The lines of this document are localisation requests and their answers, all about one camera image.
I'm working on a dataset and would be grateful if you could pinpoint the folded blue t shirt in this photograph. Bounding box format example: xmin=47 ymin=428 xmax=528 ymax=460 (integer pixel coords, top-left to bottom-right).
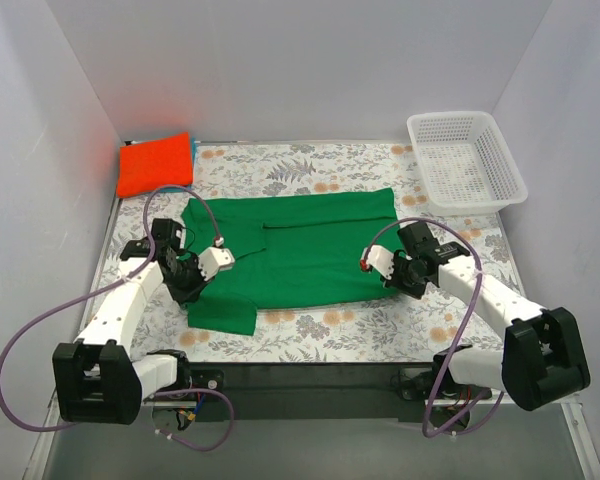
xmin=172 ymin=133 xmax=196 ymax=187

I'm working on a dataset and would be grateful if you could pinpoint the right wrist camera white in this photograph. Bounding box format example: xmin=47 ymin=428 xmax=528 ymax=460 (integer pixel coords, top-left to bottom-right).
xmin=360 ymin=244 xmax=394 ymax=280

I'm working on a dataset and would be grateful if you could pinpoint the green t shirt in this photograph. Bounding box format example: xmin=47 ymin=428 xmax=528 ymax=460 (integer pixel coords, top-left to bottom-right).
xmin=181 ymin=188 xmax=397 ymax=335

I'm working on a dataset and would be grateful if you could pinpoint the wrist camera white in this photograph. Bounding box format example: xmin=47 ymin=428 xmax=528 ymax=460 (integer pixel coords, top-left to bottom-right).
xmin=360 ymin=244 xmax=394 ymax=280
xmin=198 ymin=246 xmax=235 ymax=281

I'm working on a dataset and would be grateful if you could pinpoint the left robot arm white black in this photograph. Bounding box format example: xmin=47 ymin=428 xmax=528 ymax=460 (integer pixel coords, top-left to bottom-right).
xmin=52 ymin=219 xmax=207 ymax=425

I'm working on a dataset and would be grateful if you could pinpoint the floral patterned table mat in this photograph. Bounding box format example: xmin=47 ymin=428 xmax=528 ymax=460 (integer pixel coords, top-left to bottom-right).
xmin=130 ymin=143 xmax=501 ymax=362

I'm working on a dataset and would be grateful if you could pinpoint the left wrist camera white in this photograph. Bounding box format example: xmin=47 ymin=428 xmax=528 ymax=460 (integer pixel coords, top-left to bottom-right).
xmin=198 ymin=246 xmax=235 ymax=281

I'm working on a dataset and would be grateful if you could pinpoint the aluminium rail frame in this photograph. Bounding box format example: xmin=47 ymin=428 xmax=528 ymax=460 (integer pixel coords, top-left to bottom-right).
xmin=26 ymin=398 xmax=600 ymax=479

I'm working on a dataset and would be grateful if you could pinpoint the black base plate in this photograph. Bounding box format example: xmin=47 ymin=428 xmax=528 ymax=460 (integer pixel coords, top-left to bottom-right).
xmin=144 ymin=363 xmax=494 ymax=424

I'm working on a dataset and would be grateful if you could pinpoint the folded orange t shirt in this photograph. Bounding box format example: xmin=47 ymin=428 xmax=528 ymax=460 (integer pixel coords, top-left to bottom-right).
xmin=116 ymin=135 xmax=176 ymax=198

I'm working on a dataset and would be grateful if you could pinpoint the white plastic basket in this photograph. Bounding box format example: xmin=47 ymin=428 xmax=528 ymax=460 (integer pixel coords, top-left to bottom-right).
xmin=407 ymin=111 xmax=528 ymax=216

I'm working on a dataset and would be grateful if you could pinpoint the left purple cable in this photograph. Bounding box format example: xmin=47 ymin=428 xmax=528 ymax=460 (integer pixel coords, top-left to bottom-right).
xmin=0 ymin=184 xmax=236 ymax=452

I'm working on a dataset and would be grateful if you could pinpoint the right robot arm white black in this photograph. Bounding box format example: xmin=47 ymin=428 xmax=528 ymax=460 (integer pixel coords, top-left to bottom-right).
xmin=365 ymin=221 xmax=591 ymax=411

